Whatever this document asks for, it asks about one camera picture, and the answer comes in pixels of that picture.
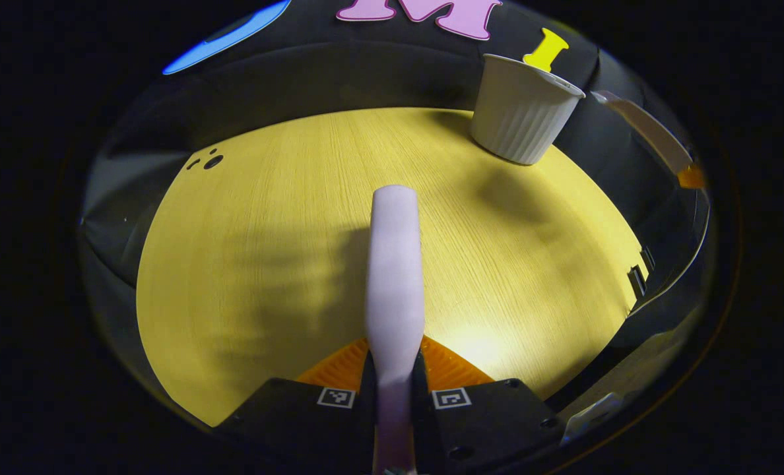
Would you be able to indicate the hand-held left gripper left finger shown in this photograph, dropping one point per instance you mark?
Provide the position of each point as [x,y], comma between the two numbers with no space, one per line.
[299,415]

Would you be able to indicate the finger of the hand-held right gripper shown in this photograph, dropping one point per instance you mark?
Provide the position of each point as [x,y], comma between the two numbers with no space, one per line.
[691,177]

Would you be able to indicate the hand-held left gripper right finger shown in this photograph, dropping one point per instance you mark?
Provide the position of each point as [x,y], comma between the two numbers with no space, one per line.
[491,415]

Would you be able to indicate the lilac plastic dustpan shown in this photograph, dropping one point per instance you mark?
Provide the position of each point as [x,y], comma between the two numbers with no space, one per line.
[649,132]

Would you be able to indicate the lilac small broom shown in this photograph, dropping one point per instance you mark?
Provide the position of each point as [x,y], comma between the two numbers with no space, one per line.
[395,277]

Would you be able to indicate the white ribbed garbage bin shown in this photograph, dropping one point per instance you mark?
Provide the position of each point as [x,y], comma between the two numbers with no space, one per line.
[521,112]

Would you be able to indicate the yellow wooden desktop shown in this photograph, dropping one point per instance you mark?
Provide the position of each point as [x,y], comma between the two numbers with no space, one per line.
[266,251]

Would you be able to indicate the black table edge bracket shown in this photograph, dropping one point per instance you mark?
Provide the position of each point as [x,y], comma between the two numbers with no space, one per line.
[637,280]

